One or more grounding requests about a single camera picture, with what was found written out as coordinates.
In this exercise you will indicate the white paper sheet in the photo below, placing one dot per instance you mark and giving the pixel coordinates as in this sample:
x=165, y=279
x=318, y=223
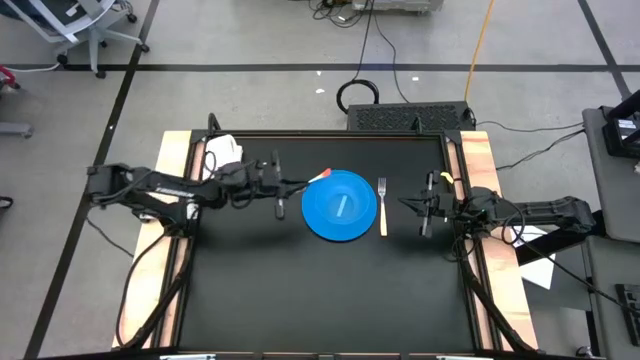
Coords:
x=537, y=272

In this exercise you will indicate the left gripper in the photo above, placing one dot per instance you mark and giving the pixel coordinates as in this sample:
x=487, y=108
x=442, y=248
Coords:
x=260, y=177

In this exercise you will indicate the small black camera post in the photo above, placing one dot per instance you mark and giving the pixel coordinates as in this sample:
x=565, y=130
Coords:
x=416, y=125

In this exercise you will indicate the red tool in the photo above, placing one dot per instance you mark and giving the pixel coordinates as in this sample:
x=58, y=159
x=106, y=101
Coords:
x=7, y=77

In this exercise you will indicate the white office chair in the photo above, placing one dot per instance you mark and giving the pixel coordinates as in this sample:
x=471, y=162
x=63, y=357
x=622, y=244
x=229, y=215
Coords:
x=94, y=45

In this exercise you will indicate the black screen device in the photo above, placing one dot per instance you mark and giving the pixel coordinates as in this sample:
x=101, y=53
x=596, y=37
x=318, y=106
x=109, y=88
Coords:
x=625, y=135

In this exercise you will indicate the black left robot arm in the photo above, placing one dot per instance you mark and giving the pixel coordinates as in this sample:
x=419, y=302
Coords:
x=165, y=191

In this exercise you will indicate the black floor beam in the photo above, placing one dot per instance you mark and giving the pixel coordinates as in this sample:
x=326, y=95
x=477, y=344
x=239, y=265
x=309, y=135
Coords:
x=555, y=242

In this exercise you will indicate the yellow tag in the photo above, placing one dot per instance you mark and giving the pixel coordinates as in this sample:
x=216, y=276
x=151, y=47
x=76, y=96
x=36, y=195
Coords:
x=446, y=176

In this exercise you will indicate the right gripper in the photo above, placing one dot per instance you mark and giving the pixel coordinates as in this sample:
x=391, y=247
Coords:
x=442, y=206

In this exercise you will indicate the grey desk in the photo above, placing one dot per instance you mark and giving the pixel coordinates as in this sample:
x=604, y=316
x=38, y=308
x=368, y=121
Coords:
x=615, y=190
x=605, y=300

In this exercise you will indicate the grey metal furniture foot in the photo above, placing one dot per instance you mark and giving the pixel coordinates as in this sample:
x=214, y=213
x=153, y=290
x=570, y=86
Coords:
x=15, y=130

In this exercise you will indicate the silver frame bracket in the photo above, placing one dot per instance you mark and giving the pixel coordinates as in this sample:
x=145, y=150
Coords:
x=187, y=357
x=465, y=357

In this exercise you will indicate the black perforated computer case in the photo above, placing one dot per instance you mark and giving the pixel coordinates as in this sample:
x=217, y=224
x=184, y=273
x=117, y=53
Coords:
x=400, y=117

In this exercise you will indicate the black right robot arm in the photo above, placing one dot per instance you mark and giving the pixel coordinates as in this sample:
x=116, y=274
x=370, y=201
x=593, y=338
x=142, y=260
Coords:
x=545, y=207

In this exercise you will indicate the wooden table board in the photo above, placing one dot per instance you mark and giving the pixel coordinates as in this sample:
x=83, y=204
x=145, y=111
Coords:
x=170, y=150

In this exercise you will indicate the white folded cloth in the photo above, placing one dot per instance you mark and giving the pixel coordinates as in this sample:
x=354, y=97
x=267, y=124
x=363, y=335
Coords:
x=222, y=147

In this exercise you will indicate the black table frame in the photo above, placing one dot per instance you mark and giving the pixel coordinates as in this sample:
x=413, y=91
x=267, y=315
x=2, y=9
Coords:
x=300, y=134

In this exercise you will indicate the blue round plate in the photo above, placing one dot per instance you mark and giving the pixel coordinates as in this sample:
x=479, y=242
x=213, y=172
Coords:
x=320, y=225

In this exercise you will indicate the grey equipment box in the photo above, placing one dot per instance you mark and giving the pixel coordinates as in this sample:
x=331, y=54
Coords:
x=395, y=5

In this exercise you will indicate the black frame post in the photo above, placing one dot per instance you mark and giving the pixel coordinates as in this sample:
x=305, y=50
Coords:
x=487, y=305
x=162, y=300

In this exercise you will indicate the black keyboard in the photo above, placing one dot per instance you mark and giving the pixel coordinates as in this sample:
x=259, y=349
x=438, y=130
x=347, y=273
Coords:
x=629, y=305

